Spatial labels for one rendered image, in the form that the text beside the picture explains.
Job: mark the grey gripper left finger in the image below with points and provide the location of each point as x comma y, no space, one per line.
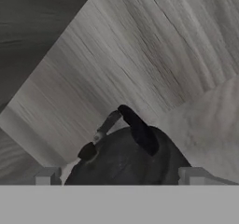
46,176

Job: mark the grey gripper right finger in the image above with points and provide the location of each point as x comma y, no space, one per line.
194,175

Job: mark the black kettle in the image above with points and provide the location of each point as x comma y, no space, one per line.
124,162

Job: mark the grey wooden cabinet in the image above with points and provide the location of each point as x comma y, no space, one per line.
124,47

